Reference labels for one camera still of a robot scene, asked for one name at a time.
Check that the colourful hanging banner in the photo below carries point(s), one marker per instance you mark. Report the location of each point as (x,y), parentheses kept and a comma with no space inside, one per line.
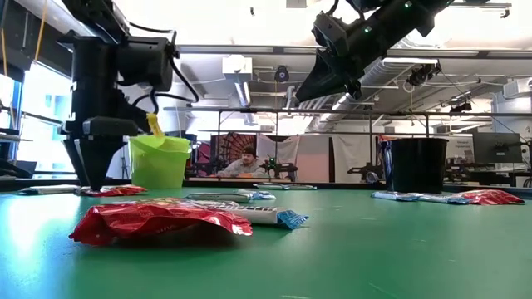
(385,158)

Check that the white ventilation box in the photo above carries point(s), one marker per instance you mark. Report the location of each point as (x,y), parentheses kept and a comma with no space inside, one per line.
(237,68)

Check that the black plastic bucket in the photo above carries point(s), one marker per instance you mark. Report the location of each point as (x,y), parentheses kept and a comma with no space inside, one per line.
(417,166)

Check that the white wall air unit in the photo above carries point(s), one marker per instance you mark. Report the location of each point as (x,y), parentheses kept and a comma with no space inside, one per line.
(517,88)

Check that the white hanging cloth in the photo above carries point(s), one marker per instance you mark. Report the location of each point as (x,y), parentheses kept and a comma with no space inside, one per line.
(353,149)
(287,147)

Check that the mandala pattern tapestry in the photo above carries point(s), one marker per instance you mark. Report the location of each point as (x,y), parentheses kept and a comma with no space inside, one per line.
(232,143)

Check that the person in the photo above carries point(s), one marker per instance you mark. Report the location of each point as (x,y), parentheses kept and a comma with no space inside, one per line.
(245,166)

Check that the black metal rig frame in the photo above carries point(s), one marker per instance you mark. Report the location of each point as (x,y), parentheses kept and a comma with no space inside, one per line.
(232,109)

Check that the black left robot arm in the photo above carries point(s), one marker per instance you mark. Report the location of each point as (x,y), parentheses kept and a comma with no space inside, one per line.
(145,62)

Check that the pale pink partition panel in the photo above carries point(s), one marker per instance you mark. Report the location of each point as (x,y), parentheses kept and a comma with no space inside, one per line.
(313,160)

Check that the red Skittles candy bag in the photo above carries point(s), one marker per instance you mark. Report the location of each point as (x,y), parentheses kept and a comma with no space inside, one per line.
(490,197)
(122,191)
(145,220)

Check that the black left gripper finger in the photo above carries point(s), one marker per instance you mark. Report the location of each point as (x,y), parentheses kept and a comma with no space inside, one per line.
(75,153)
(99,158)

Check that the black computer monitor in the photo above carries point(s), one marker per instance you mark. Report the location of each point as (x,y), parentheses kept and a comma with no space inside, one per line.
(496,147)

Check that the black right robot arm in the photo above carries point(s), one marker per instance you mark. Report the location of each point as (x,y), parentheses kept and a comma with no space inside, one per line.
(395,25)

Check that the white round column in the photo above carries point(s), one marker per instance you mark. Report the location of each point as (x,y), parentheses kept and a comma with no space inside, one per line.
(176,122)

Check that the black background robot arm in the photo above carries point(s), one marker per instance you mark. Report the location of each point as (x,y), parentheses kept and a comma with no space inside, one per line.
(276,168)
(365,170)

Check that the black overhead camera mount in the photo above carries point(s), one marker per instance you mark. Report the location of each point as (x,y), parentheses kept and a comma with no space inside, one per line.
(422,74)

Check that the white wall sign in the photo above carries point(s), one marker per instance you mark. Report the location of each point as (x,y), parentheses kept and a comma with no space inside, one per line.
(462,151)

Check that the black table edge rail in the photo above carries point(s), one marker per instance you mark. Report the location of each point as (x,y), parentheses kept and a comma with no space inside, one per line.
(361,186)

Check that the lime green plastic bucket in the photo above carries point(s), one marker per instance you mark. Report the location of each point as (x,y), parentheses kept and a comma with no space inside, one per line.
(160,164)

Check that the black round ceiling camera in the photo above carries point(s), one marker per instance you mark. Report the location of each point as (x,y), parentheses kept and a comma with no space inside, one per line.
(282,74)

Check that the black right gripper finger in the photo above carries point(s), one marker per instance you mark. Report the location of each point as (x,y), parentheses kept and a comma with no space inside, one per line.
(324,83)

